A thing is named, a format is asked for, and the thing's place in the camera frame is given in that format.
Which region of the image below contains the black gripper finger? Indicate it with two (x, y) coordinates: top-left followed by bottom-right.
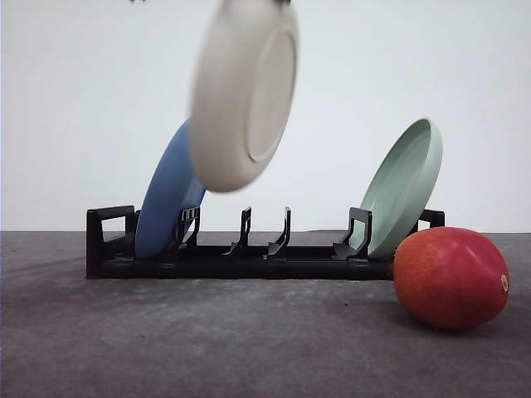
(276, 0), (292, 7)

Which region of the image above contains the white plate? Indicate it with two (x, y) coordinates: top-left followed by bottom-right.
(191, 0), (300, 192)

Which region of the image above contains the red pomegranate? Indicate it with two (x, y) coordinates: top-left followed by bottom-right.
(393, 226), (510, 330)

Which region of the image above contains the green plate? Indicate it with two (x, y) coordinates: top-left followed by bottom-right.
(353, 119), (443, 259)

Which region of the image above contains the blue plate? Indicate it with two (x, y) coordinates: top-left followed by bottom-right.
(135, 120), (206, 259)

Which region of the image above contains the black plastic dish rack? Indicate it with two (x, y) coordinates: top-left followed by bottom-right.
(86, 206), (446, 281)

